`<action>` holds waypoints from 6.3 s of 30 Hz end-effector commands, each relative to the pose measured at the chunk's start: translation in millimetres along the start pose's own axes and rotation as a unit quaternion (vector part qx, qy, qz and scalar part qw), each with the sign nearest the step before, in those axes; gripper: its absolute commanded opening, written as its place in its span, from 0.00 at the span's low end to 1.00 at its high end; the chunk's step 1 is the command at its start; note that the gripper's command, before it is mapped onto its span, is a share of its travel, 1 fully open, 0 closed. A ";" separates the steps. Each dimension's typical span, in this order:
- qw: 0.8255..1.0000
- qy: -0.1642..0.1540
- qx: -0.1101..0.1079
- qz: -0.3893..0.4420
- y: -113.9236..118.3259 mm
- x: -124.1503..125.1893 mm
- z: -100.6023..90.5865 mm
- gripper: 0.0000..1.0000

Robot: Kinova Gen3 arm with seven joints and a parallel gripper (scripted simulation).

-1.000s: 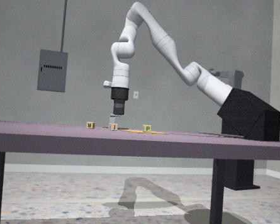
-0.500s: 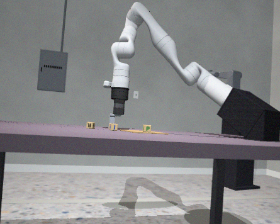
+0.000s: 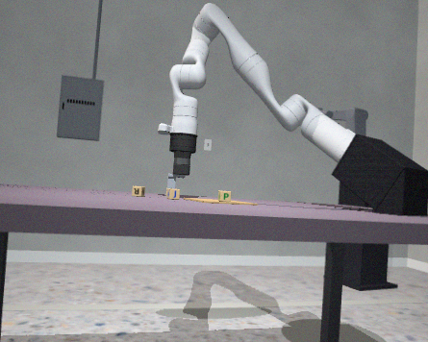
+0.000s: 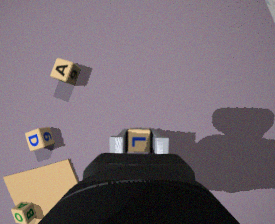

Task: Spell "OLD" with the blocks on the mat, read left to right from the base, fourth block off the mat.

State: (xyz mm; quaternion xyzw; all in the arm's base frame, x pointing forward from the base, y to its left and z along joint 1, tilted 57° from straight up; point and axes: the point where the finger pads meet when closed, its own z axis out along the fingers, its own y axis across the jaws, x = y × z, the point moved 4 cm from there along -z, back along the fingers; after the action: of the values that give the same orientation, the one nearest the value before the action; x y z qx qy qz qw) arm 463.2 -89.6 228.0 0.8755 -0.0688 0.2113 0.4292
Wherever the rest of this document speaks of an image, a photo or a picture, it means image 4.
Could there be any tan flat mat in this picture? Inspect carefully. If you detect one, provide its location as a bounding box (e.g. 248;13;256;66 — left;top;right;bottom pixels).
3;159;78;224

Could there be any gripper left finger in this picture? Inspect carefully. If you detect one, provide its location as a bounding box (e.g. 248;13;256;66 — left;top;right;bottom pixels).
110;129;129;153

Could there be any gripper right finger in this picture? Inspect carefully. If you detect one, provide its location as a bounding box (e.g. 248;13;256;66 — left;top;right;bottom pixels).
149;129;169;154

